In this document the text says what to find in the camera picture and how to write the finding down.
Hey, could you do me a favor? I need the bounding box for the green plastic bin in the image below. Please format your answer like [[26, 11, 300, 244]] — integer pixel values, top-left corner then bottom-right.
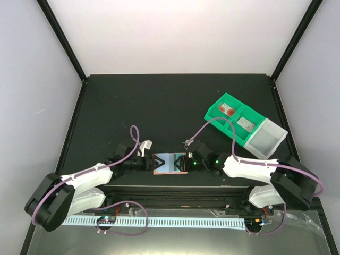
[[204, 93, 245, 133], [229, 105, 265, 147]]

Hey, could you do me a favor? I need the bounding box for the right small circuit board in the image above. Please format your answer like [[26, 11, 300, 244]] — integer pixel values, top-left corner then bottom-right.
[[244, 218, 266, 226]]

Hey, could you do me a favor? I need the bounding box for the white floral credit card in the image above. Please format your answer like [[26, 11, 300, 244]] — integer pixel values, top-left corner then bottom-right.
[[237, 117, 256, 132]]

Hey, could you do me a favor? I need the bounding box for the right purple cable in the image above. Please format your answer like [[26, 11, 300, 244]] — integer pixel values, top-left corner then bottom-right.
[[183, 118, 325, 197]]

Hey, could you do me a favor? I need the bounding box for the red circle card in bin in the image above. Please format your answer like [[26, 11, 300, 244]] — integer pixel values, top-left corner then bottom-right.
[[218, 103, 235, 117]]

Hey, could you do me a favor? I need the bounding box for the teal card in holder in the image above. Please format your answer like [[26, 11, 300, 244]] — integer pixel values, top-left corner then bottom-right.
[[164, 153, 176, 172]]

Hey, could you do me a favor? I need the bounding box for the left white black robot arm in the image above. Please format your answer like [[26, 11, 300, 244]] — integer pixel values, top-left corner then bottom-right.
[[24, 140, 166, 232]]

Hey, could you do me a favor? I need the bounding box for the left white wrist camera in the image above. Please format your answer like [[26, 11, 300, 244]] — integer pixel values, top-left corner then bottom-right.
[[137, 140, 152, 157]]

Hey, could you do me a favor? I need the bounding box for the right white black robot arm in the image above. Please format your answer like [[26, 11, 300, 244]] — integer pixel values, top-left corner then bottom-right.
[[174, 150, 319, 214]]

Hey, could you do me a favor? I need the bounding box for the light blue slotted cable duct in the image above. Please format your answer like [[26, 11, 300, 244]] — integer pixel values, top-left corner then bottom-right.
[[62, 215, 245, 230]]

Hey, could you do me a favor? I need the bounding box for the left small circuit board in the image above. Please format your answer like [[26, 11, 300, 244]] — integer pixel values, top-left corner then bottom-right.
[[97, 216, 116, 224]]

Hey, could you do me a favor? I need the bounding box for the left black frame post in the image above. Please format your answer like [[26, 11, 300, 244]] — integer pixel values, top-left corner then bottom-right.
[[36, 0, 87, 82]]

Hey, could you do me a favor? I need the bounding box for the small circuit board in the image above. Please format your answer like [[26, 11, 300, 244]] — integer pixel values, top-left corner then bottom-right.
[[244, 218, 266, 226], [97, 216, 116, 224]]

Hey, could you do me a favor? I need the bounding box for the clear plastic bin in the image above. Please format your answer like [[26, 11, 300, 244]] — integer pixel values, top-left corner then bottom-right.
[[243, 118, 288, 159]]

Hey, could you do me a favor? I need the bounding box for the black frame post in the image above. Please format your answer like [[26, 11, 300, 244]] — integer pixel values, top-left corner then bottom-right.
[[36, 0, 87, 82], [271, 0, 323, 82]]

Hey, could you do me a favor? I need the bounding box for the brown leather card holder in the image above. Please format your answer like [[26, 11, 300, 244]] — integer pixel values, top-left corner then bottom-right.
[[153, 153, 187, 175]]

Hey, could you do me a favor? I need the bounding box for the right black frame post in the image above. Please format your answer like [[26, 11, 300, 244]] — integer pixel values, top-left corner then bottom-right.
[[271, 0, 323, 82]]

